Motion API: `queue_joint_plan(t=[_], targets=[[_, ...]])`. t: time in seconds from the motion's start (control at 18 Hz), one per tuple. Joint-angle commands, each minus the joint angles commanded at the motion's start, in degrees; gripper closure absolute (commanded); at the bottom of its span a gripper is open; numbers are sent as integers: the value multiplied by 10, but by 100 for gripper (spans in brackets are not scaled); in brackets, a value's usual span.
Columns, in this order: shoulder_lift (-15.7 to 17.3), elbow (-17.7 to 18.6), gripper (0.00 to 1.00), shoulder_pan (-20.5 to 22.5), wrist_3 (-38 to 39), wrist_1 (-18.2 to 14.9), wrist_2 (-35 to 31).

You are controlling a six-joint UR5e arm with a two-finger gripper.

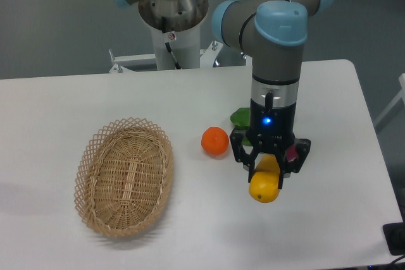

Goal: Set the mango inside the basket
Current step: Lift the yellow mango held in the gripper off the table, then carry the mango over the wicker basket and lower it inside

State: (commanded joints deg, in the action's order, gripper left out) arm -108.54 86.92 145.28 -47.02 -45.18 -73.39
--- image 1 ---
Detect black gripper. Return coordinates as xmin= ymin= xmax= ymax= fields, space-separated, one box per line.
xmin=230 ymin=99 xmax=311 ymax=190

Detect yellow mango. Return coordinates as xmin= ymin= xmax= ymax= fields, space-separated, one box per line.
xmin=249 ymin=154 xmax=280 ymax=203

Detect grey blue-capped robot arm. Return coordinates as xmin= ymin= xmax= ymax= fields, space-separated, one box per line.
xmin=115 ymin=0 xmax=334 ymax=182

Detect woven wicker basket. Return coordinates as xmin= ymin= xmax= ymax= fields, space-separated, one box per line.
xmin=74 ymin=118 xmax=173 ymax=237

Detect dark red fruit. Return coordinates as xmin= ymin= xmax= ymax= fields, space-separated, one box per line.
xmin=285 ymin=145 xmax=298 ymax=163

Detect green vegetable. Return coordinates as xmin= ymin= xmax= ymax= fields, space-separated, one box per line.
xmin=230 ymin=107 xmax=252 ymax=147

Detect orange fruit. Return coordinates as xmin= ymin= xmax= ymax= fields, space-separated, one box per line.
xmin=201 ymin=126 xmax=229 ymax=156

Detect black device at table edge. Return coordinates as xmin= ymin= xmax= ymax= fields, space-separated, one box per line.
xmin=382 ymin=222 xmax=404 ymax=255

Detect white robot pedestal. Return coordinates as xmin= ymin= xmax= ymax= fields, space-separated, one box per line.
xmin=108 ymin=0 xmax=247 ymax=73

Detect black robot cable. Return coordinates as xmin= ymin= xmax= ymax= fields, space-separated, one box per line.
xmin=164 ymin=41 xmax=183 ymax=70

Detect white frame at right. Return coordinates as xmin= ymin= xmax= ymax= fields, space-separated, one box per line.
xmin=373 ymin=74 xmax=404 ymax=133

